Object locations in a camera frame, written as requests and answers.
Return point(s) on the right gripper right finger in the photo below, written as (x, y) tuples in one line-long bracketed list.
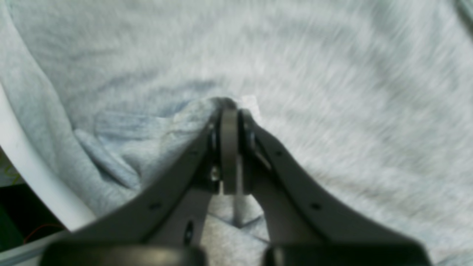
[(308, 226)]

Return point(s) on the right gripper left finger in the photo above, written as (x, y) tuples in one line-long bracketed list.
[(164, 224)]

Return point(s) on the grey T-shirt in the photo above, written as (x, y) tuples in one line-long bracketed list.
[(372, 97)]

